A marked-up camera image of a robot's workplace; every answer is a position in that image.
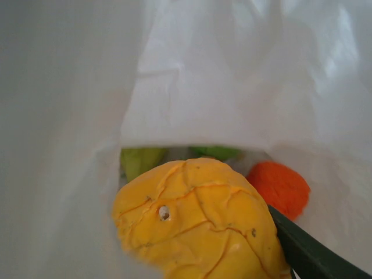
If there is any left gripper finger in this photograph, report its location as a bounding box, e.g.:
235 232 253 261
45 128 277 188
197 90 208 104
267 204 372 279

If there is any yellow-orange toy fruit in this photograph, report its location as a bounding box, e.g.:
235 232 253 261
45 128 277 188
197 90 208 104
112 158 291 279

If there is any white plastic bag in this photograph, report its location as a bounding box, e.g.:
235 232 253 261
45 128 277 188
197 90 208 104
0 0 372 279

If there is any deep orange toy fruit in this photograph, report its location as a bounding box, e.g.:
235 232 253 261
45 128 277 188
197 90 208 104
245 160 312 221

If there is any green toy pear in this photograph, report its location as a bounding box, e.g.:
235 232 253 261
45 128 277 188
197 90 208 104
120 147 169 184

